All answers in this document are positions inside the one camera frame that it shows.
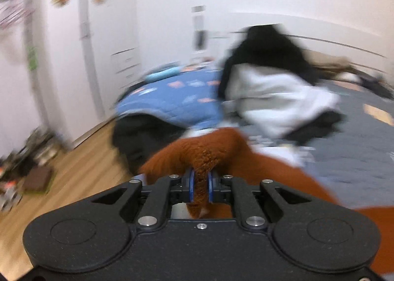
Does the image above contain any green hanging item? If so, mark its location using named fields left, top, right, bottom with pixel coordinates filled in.
left=26, top=45, right=38, bottom=71

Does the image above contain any white wardrobe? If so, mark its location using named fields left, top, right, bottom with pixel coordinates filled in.
left=46, top=0, right=143, bottom=147

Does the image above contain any dark cloth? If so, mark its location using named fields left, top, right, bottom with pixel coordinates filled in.
left=112, top=114, right=192, bottom=174

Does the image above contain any grey printed quilt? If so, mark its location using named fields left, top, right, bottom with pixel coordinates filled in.
left=222, top=79, right=394, bottom=217

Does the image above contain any blue carrot print quilt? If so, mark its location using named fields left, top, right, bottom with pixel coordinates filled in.
left=115, top=67, right=224, bottom=131

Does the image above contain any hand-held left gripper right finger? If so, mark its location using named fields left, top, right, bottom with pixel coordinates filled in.
left=208, top=170, right=310, bottom=228

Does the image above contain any teal zigzag folded cloth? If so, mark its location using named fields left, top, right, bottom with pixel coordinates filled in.
left=145, top=66, right=183, bottom=82

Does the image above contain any brown box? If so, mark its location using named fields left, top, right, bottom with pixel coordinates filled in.
left=23, top=166, right=54, bottom=194

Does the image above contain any bunch of pink hangers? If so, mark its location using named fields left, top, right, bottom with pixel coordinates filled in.
left=0, top=0, right=36, bottom=28

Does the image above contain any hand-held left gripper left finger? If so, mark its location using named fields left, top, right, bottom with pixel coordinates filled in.
left=91, top=170, right=196, bottom=228

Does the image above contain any white bed headboard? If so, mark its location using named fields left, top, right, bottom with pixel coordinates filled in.
left=229, top=12, right=394, bottom=79

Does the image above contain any black garment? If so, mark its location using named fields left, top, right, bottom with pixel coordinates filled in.
left=217, top=24, right=321, bottom=100

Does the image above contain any khaki folded garment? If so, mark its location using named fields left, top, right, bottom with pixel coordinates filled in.
left=308, top=50, right=358, bottom=76

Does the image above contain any black clothes rack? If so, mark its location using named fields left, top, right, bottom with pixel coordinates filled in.
left=0, top=0, right=72, bottom=150

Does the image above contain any row of shoes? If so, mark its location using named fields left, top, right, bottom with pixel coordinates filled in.
left=0, top=126, right=60, bottom=211

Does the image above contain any white grey hoodie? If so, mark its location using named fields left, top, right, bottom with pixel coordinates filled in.
left=226, top=64, right=341, bottom=140

